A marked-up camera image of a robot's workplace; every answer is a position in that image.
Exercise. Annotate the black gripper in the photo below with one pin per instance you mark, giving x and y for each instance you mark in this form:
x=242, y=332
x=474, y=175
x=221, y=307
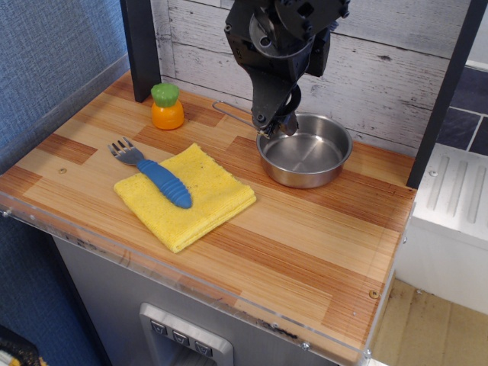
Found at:
x=276, y=94

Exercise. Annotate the blue handled metal spork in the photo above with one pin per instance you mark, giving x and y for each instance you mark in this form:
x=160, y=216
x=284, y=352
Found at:
x=168, y=183

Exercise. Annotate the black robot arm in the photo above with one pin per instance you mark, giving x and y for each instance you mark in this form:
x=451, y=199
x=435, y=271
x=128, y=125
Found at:
x=276, y=43

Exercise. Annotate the clear acrylic table edge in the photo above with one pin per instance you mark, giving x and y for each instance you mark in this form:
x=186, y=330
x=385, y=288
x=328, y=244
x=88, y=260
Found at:
x=309, y=267

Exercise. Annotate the stainless steel pan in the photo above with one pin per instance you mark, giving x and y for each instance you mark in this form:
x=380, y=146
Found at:
x=312, y=157

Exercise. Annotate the yellow folded cloth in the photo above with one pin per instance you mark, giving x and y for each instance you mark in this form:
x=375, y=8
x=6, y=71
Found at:
x=216, y=197

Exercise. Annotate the orange toy carrot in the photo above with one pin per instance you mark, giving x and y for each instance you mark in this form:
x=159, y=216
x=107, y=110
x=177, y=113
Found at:
x=167, y=110

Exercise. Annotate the white radiator cover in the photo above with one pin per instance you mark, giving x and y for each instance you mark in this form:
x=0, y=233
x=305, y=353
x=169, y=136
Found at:
x=444, y=251

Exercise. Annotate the silver toy cabinet front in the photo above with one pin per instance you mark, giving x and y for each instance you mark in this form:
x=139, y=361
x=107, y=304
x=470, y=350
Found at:
x=150, y=313

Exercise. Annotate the yellow black object on floor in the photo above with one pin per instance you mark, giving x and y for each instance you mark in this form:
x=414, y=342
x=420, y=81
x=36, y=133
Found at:
x=20, y=354

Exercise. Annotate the black left frame post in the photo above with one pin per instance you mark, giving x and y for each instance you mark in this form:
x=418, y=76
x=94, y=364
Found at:
x=141, y=46

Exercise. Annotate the black frame post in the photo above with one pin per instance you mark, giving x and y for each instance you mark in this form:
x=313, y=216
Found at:
x=141, y=46
x=470, y=50

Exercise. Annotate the black right frame post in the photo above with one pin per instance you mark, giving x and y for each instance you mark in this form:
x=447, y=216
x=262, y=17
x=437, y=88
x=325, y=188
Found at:
x=470, y=50

